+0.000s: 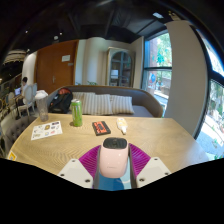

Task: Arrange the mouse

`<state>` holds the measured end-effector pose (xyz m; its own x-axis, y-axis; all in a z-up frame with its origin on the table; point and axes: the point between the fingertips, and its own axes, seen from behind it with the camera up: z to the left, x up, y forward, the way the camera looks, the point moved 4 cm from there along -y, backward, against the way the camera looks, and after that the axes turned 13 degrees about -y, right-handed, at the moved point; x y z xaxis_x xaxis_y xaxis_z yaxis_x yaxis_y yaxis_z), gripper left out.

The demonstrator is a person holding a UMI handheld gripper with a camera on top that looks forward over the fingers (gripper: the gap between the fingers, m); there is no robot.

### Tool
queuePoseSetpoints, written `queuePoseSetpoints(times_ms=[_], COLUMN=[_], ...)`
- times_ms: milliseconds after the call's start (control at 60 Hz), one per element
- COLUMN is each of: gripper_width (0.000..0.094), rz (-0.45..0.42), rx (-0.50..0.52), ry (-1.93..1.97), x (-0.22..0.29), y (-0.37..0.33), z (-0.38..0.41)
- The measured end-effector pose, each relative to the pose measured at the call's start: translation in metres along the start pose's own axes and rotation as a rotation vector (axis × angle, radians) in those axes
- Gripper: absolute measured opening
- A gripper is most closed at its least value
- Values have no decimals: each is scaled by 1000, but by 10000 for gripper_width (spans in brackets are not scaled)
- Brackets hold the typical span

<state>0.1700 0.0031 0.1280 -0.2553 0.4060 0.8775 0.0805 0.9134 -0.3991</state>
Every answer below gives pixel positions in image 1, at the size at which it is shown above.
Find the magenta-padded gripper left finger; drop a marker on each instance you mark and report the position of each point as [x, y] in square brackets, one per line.
[75, 171]

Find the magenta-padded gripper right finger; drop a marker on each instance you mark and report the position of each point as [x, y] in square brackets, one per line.
[153, 171]

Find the pink computer mouse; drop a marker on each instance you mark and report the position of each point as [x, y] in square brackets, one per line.
[113, 160]

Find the blue cloud-shaped mouse pad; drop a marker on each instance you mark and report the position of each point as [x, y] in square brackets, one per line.
[113, 185]

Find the white sticker sheet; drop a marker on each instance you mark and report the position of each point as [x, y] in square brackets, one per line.
[46, 130]

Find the black and red flat box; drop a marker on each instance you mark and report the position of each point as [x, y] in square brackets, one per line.
[101, 128]

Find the green drink can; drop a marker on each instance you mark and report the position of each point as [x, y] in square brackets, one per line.
[76, 113]

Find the striped cushion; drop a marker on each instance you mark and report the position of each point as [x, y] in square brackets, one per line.
[122, 105]
[77, 95]
[96, 105]

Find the brown curved sofa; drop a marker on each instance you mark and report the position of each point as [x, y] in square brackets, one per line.
[146, 101]

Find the black backpack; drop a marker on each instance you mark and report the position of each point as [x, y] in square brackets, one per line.
[60, 101]

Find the grey tufted chair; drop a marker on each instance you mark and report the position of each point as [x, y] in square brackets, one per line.
[15, 131]

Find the clear plastic shaker bottle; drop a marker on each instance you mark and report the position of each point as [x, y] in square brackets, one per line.
[42, 106]

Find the dark-framed glass window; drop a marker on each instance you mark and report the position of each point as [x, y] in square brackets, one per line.
[215, 116]
[158, 70]

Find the group of white chairs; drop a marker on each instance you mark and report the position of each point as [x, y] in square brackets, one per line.
[28, 96]

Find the person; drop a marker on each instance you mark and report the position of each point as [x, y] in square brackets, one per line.
[24, 88]

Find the laptop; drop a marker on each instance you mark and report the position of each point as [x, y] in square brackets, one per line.
[17, 91]

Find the brown wooden door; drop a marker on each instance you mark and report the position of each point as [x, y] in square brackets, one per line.
[53, 66]

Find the arched glass-door cabinet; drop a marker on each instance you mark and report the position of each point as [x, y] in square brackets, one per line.
[120, 66]

